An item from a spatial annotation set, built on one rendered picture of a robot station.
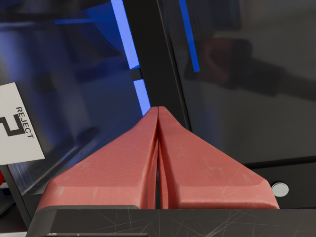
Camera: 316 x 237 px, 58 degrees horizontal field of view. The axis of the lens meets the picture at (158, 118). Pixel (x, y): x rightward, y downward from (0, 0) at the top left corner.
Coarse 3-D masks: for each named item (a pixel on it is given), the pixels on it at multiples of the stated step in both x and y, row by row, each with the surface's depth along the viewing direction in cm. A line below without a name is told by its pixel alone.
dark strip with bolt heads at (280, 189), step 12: (252, 168) 26; (264, 168) 26; (276, 168) 26; (288, 168) 26; (300, 168) 25; (312, 168) 25; (276, 180) 26; (288, 180) 26; (300, 180) 26; (312, 180) 25; (156, 192) 29; (276, 192) 26; (288, 192) 26; (300, 192) 26; (312, 192) 26; (36, 204) 33; (156, 204) 30; (288, 204) 27; (300, 204) 26; (312, 204) 26
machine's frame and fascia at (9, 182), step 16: (128, 0) 23; (144, 0) 23; (160, 0) 24; (128, 16) 24; (144, 16) 24; (160, 16) 23; (144, 32) 24; (160, 32) 24; (144, 48) 24; (160, 48) 24; (144, 64) 25; (160, 64) 25; (144, 80) 25; (160, 80) 25; (176, 80) 25; (160, 96) 26; (176, 96) 25; (176, 112) 26; (16, 192) 33
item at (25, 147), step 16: (0, 96) 29; (16, 96) 29; (0, 112) 30; (16, 112) 29; (0, 128) 31; (16, 128) 30; (32, 128) 30; (0, 144) 31; (16, 144) 31; (32, 144) 30; (0, 160) 32; (16, 160) 32
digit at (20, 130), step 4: (16, 116) 30; (0, 120) 30; (4, 120) 30; (16, 120) 30; (20, 120) 30; (4, 124) 30; (20, 124) 30; (8, 128) 30; (20, 128) 30; (8, 132) 30; (12, 132) 30; (16, 132) 30; (20, 132) 30; (24, 132) 30
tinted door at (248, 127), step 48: (192, 0) 23; (240, 0) 22; (288, 0) 22; (192, 48) 25; (240, 48) 24; (288, 48) 23; (192, 96) 26; (240, 96) 25; (288, 96) 24; (240, 144) 26; (288, 144) 25
